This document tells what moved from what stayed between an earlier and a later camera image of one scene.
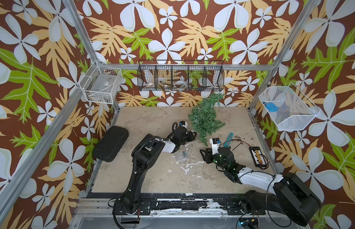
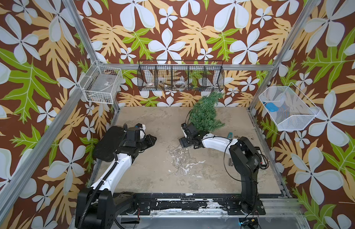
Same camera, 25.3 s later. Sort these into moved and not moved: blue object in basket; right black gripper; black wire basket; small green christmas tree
Moved: right black gripper
Not moved: black wire basket; small green christmas tree; blue object in basket
